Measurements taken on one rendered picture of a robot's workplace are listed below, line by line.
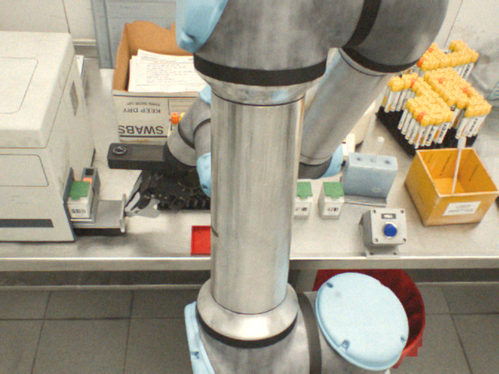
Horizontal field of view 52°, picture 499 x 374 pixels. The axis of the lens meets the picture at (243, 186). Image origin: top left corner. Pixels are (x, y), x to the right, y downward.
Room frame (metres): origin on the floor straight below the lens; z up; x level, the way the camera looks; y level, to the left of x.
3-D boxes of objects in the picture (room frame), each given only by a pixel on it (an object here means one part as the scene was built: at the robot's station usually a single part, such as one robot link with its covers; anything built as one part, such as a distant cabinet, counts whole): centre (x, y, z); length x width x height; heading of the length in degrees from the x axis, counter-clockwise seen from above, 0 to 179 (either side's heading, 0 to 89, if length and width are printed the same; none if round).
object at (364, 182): (0.78, -0.26, 0.92); 0.10 x 0.07 x 0.10; 88
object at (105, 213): (0.62, 0.33, 0.92); 0.21 x 0.07 x 0.05; 96
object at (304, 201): (0.71, -0.12, 0.91); 0.05 x 0.04 x 0.07; 6
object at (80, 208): (0.63, 0.31, 0.95); 0.05 x 0.04 x 0.06; 6
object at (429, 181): (0.78, -0.44, 0.93); 0.13 x 0.13 x 0.10; 11
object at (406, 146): (1.01, -0.40, 0.89); 0.17 x 0.09 x 0.02; 23
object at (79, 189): (0.63, 0.31, 0.98); 0.05 x 0.04 x 0.01; 6
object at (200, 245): (0.61, 0.06, 0.88); 0.07 x 0.07 x 0.01; 6
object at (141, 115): (1.03, 0.20, 0.95); 0.29 x 0.25 x 0.15; 6
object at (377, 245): (0.67, -0.28, 0.92); 0.13 x 0.07 x 0.08; 6
